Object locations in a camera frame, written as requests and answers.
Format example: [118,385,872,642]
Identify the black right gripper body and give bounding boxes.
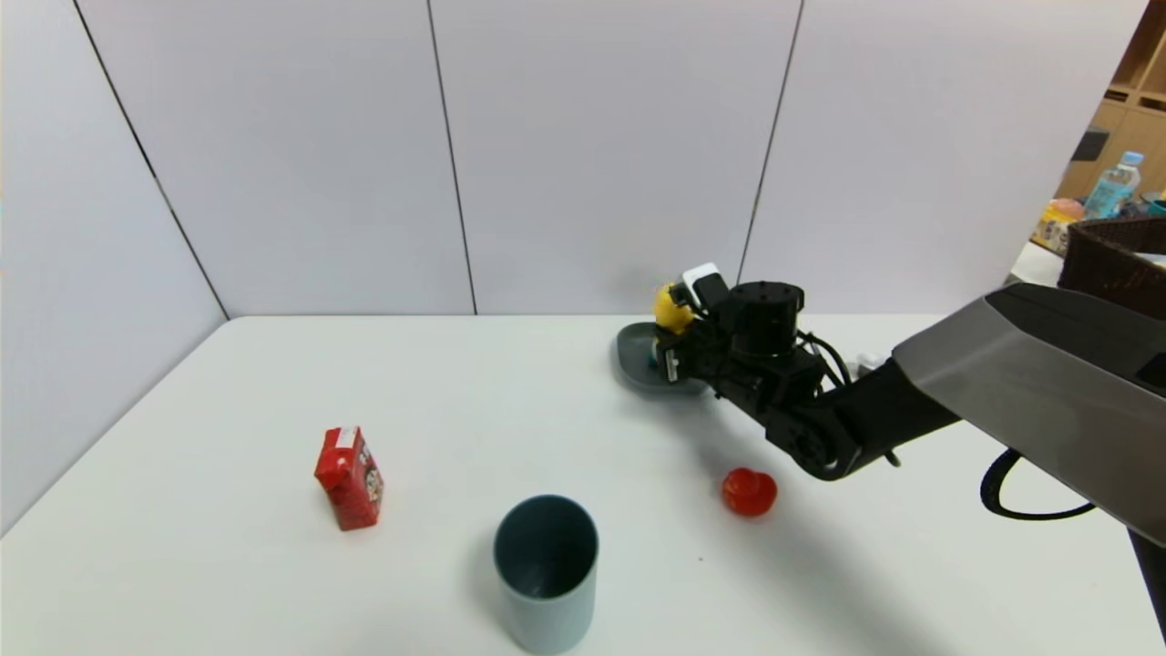
[656,332,713,383]

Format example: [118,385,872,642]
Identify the yellow duck toy car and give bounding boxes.
[649,282,698,370]

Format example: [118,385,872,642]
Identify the grey square dish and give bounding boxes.
[615,323,713,395]

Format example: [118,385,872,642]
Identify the red rubber duck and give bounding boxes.
[721,467,779,518]

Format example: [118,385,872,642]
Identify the grey-blue plastic cup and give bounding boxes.
[493,495,599,655]

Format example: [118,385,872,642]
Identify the red milk carton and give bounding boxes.
[314,425,385,531]

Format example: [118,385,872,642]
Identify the white side table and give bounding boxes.
[1007,241,1067,288]

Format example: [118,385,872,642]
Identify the yellow snack package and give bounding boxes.
[1030,200,1085,256]

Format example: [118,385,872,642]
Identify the dark woven basket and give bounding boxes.
[1059,215,1166,320]

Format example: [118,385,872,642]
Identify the clear plastic water bottle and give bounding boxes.
[1082,152,1142,221]

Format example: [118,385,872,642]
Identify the wooden shelf unit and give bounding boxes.
[1052,0,1166,215]

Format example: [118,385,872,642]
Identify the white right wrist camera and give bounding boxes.
[674,263,731,315]

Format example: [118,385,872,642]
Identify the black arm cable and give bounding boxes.
[979,446,1096,522]

